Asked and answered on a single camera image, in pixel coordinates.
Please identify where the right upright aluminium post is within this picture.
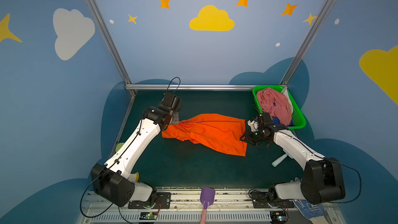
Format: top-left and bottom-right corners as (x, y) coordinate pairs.
(279, 0), (337, 86)

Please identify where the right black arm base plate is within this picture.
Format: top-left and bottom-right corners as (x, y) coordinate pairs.
(248, 189), (294, 209)

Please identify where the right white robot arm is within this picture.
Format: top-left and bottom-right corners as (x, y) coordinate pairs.
(240, 124), (346, 205)

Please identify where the pink t shirt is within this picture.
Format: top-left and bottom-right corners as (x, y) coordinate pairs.
(256, 88), (292, 126)

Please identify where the green plastic basket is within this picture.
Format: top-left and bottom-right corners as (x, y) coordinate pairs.
(252, 85), (306, 130)

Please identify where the white t shirt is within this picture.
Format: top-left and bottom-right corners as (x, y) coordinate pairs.
(281, 87), (293, 114)

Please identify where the blue t shirt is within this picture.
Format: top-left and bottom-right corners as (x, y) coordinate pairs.
(272, 116), (294, 128)

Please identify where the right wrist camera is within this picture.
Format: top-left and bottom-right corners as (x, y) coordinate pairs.
(247, 113), (274, 132)

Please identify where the horizontal aluminium frame rail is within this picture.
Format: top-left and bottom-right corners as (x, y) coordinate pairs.
(125, 83), (265, 91)

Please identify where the light blue toy shovel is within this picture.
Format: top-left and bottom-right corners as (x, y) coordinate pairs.
(272, 149), (293, 167)

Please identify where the left upright aluminium post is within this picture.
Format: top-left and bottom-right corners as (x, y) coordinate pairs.
(85, 0), (131, 84)

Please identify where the green circuit board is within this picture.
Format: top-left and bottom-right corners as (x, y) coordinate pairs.
(140, 212), (158, 221)
(270, 212), (289, 224)

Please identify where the green toy shovel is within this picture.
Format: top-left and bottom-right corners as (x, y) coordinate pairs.
(115, 143), (124, 152)

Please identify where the orange t shirt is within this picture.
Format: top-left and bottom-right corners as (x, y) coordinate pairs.
(162, 114), (247, 157)

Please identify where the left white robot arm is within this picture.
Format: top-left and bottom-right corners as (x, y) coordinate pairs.
(91, 92), (180, 207)

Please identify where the right green circuit board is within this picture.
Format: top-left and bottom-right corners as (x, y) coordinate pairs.
(270, 212), (289, 224)

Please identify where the left side aluminium rail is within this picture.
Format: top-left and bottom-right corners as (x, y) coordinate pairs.
(109, 90), (136, 158)

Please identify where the upright aluminium post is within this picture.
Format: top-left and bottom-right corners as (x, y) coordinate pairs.
(279, 0), (337, 86)
(85, 0), (131, 84)

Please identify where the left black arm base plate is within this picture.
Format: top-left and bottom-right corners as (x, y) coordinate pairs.
(128, 192), (172, 209)

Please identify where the right blue dotted glove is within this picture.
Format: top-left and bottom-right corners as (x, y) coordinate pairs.
(293, 200), (327, 224)

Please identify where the purple toy shovel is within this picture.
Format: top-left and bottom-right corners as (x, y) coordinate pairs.
(200, 187), (216, 224)

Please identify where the left green circuit board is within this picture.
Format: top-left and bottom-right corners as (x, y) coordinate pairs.
(140, 212), (158, 221)

